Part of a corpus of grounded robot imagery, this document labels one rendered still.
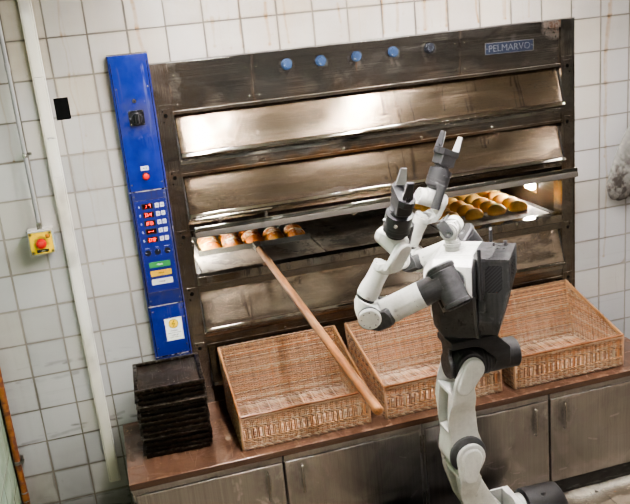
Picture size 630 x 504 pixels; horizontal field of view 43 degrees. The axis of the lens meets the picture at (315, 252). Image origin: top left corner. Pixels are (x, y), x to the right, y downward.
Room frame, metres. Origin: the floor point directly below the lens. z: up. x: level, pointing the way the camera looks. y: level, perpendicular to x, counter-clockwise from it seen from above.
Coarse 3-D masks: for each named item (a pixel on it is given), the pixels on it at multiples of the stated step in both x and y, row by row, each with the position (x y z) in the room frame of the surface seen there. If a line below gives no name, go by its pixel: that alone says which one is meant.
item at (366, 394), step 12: (264, 252) 3.54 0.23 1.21; (276, 276) 3.21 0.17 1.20; (288, 288) 3.03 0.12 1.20; (300, 300) 2.88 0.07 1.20; (312, 324) 2.64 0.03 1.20; (324, 336) 2.51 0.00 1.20; (336, 348) 2.41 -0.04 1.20; (336, 360) 2.34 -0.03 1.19; (348, 372) 2.23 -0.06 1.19; (360, 384) 2.14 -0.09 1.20; (372, 396) 2.06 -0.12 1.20; (372, 408) 2.00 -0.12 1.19
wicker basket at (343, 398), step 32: (224, 352) 3.33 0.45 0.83; (256, 352) 3.36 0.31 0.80; (288, 352) 3.39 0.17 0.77; (320, 352) 3.42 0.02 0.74; (224, 384) 3.25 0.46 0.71; (256, 384) 3.32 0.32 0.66; (288, 384) 3.35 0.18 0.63; (320, 384) 3.38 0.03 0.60; (352, 384) 3.22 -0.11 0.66; (256, 416) 2.90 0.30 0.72; (288, 416) 2.94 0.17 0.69; (320, 416) 3.10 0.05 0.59; (352, 416) 3.00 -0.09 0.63
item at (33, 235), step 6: (36, 228) 3.19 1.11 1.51; (42, 228) 3.18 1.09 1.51; (48, 228) 3.17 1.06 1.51; (30, 234) 3.13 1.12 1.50; (36, 234) 3.14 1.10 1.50; (42, 234) 3.14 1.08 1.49; (30, 240) 3.13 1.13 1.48; (36, 240) 3.14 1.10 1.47; (48, 240) 3.15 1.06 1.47; (54, 240) 3.16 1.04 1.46; (30, 246) 3.13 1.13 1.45; (36, 246) 3.14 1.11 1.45; (48, 246) 3.15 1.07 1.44; (54, 246) 3.16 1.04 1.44; (30, 252) 3.13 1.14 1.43; (36, 252) 3.14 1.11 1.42; (42, 252) 3.14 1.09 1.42; (48, 252) 3.15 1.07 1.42; (54, 252) 3.16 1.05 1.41
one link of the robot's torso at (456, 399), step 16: (464, 368) 2.62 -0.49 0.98; (480, 368) 2.63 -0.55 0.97; (448, 384) 2.73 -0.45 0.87; (464, 384) 2.61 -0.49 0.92; (448, 400) 2.65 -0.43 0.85; (464, 400) 2.62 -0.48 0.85; (448, 416) 2.64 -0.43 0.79; (464, 416) 2.65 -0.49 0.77; (448, 432) 2.65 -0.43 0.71; (464, 432) 2.65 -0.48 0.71; (448, 448) 2.65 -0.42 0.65
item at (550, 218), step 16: (496, 224) 3.73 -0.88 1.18; (512, 224) 3.73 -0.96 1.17; (528, 224) 3.75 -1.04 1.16; (544, 224) 3.77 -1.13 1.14; (432, 240) 3.63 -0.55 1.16; (304, 256) 3.52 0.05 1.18; (320, 256) 3.50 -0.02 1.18; (336, 256) 3.51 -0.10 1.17; (352, 256) 3.53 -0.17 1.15; (208, 272) 3.42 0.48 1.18; (224, 272) 3.40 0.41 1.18; (240, 272) 3.41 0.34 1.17; (256, 272) 3.42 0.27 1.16
